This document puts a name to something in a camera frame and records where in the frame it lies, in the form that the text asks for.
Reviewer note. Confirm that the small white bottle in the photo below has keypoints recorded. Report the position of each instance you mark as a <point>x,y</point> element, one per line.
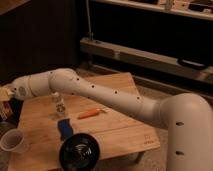
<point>59,104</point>

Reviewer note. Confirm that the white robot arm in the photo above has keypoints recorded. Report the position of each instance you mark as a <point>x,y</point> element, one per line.
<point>187,117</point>

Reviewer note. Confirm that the blue eraser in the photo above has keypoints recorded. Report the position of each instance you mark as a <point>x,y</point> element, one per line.
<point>65,128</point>

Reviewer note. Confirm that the orange carrot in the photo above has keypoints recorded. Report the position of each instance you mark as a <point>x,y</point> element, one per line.
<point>89,113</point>

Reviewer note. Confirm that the black case handle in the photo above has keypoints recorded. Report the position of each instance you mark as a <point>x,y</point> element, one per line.
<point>192,65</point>

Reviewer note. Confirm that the wooden shelf board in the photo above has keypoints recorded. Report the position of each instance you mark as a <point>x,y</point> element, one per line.
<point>175,7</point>

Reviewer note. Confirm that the black ceramic cup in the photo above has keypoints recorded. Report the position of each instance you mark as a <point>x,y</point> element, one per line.
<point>80,152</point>

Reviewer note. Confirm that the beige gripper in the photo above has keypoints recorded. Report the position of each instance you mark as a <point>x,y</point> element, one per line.
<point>6,93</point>

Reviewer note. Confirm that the long grey case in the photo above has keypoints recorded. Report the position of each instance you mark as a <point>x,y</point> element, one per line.
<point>145,59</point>

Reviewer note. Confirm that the metal vertical pole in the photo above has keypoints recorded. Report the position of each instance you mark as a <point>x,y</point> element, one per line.
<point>90,33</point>

